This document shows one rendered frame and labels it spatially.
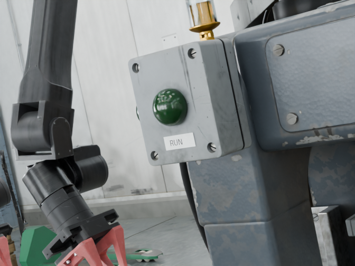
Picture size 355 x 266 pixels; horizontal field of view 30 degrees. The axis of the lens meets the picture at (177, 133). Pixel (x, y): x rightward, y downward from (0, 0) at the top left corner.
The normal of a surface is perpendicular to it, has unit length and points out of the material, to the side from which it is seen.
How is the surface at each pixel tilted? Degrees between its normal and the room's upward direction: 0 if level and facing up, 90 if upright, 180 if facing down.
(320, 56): 90
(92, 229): 60
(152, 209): 90
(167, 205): 90
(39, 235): 75
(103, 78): 90
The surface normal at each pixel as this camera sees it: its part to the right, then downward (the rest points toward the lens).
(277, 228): 0.77, -0.13
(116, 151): -0.61, 0.17
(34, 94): -0.57, -0.18
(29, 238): -0.58, -0.53
